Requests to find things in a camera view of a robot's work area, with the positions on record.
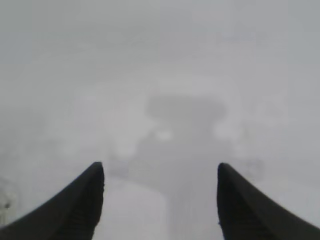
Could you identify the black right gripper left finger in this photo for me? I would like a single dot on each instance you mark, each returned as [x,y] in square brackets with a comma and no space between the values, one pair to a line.
[72,212]

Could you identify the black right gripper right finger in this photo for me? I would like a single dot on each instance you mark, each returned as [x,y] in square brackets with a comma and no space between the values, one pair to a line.
[245,215]

